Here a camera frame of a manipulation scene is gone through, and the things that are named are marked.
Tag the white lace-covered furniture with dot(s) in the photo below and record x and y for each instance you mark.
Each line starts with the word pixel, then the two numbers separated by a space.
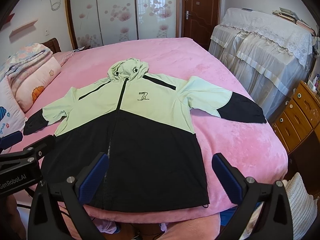
pixel 267 55

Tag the wooden drawer cabinet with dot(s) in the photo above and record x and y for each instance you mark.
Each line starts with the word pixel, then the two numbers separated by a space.
pixel 299 118

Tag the floral sliding wardrobe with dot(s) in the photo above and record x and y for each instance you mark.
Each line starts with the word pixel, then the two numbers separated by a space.
pixel 95 23

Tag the pink bed blanket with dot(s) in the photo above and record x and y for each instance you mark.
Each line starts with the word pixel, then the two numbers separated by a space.
pixel 253 148

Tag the green and black hooded jacket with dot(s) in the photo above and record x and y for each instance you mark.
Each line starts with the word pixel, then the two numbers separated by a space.
pixel 142 121

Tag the white woven basket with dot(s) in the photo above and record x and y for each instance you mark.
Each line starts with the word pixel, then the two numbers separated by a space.
pixel 303 206

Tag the wooden headboard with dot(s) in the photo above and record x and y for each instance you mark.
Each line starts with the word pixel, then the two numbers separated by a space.
pixel 53 45

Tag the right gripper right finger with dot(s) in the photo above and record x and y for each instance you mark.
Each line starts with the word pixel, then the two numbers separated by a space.
pixel 274 220

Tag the white pillow with blue print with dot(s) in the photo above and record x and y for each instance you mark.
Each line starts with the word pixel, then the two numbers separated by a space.
pixel 12 117

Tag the stack of books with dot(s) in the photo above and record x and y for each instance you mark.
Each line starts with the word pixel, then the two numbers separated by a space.
pixel 291 16

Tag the pink wall shelf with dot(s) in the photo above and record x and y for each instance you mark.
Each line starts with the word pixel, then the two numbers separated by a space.
pixel 22 27

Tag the folded floral quilt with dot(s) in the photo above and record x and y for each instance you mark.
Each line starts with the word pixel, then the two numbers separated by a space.
pixel 23 59

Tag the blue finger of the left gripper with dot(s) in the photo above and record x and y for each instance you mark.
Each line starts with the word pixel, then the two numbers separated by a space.
pixel 10 140

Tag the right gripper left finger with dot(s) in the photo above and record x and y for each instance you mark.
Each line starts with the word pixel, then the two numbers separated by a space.
pixel 45 217

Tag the brown wooden door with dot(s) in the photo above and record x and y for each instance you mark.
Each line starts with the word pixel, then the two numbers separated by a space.
pixel 199 19

